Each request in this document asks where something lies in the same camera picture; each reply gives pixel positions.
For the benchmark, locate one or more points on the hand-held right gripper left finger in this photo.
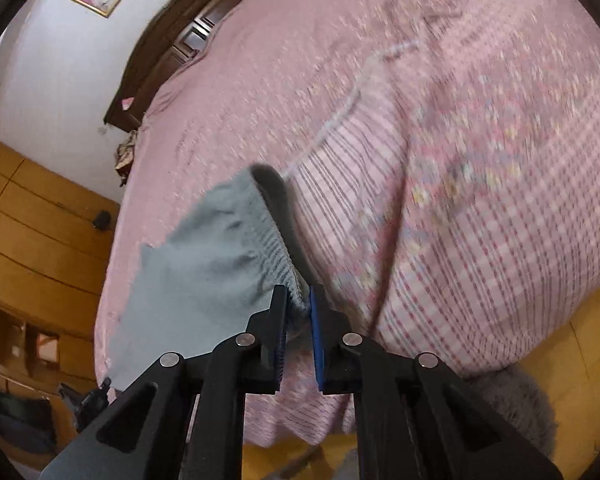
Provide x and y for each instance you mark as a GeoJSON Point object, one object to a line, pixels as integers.
{"type": "Point", "coordinates": [280, 342]}

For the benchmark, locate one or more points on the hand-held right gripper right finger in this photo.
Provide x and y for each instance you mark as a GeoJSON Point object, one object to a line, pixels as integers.
{"type": "Point", "coordinates": [317, 342]}

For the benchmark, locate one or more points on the grey-blue pants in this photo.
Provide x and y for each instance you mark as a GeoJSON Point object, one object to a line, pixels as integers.
{"type": "Point", "coordinates": [195, 260]}

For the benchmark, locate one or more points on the dark clothes pile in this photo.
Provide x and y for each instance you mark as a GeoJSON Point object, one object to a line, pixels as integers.
{"type": "Point", "coordinates": [15, 420]}

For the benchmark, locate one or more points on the orange wooden wardrobe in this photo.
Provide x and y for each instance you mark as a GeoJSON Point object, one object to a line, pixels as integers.
{"type": "Point", "coordinates": [30, 240]}

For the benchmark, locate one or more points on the small black wardrobe fixture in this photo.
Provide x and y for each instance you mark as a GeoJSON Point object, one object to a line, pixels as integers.
{"type": "Point", "coordinates": [101, 220]}

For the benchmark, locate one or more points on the grey fluffy garment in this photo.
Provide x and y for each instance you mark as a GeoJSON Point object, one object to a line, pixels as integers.
{"type": "Point", "coordinates": [522, 410]}

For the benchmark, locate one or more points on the pink floral bedspread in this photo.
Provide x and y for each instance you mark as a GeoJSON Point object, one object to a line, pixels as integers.
{"type": "Point", "coordinates": [455, 160]}

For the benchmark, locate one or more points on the crumpled patterned cloth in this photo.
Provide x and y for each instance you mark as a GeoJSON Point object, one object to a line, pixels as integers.
{"type": "Point", "coordinates": [126, 155]}

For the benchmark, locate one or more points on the small pink lamp shade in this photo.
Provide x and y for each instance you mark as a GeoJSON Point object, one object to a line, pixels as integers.
{"type": "Point", "coordinates": [127, 104]}

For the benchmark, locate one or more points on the dark wooden headboard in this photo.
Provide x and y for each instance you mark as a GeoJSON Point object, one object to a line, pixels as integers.
{"type": "Point", "coordinates": [145, 60]}

